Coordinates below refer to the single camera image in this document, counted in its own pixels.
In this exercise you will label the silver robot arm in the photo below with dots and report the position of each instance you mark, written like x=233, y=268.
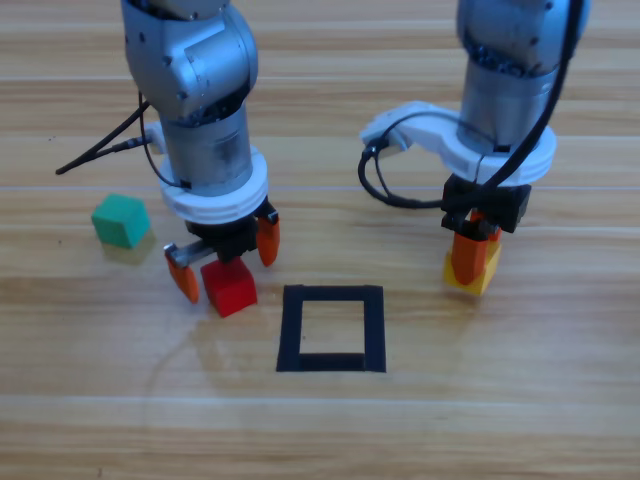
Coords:
x=505, y=75
x=190, y=75

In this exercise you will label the red cube block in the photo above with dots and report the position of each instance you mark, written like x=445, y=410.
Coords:
x=232, y=292

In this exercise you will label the black tape rectangle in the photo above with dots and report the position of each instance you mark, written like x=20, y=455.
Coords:
x=290, y=330

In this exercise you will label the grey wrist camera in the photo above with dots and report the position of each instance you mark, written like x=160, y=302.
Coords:
x=382, y=140

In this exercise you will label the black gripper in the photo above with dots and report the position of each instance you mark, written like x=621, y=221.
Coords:
x=232, y=240
x=510, y=205

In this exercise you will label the green cube block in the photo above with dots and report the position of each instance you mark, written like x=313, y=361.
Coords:
x=120, y=222

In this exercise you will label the yellow cube block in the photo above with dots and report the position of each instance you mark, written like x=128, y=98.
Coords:
x=489, y=272

